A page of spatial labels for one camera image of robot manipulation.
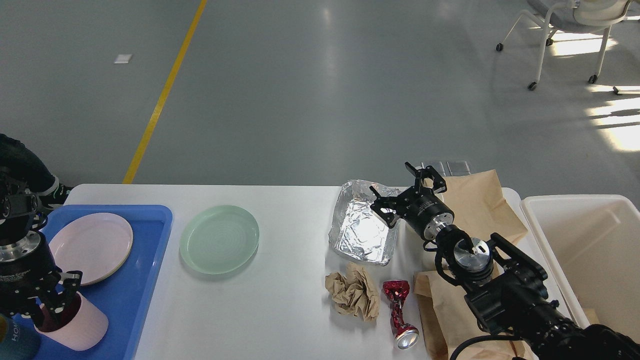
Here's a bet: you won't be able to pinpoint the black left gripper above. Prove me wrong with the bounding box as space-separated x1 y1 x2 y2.
0 231 83 328

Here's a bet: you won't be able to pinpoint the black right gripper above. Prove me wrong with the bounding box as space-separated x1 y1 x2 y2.
369 161 455 240

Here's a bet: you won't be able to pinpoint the pink mug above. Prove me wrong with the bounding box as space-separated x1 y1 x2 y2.
34 292 109 351

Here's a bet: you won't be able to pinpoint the dark teal mug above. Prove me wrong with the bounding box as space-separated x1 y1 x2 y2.
0 315 41 360

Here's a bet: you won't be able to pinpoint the pink plate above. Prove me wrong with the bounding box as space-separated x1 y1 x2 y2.
49 212 134 287

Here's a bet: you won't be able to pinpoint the green plate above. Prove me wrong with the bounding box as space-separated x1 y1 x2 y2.
179 205 260 276

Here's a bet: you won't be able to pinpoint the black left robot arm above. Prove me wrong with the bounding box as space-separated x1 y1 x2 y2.
0 167 83 332

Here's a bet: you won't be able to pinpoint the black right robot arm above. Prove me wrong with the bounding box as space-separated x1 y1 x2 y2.
370 162 640 360

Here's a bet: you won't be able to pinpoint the grey floor outlet plate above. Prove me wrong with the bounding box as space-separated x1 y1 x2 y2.
420 161 473 177

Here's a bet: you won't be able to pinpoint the aluminium foil tray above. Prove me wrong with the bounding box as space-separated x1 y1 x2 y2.
327 179 400 267

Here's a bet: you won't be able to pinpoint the brown paper bag upper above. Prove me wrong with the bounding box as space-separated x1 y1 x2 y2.
438 170 528 245

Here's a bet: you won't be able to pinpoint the brown paper bag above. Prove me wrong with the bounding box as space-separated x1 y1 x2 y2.
413 271 537 360
438 170 528 245

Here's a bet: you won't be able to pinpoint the blue plastic tray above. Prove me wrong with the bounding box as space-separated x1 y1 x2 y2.
35 204 173 360

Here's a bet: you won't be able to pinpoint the black green sneaker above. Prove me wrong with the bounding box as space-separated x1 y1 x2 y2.
39 183 74 210

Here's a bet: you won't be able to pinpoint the crumpled brown paper ball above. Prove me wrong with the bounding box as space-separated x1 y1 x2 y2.
324 262 381 322

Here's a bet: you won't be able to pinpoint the brown paper bag lower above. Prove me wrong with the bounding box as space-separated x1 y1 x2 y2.
413 271 537 360

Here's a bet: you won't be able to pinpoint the person leg dark jeans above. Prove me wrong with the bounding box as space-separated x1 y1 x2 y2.
0 133 60 196

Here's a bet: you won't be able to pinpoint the crushed red soda can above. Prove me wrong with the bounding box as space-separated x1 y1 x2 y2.
382 279 419 350

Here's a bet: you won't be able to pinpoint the white plastic bin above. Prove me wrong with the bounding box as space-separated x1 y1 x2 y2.
521 194 640 341

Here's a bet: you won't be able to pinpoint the white office chair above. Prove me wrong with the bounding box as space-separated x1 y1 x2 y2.
494 0 632 91

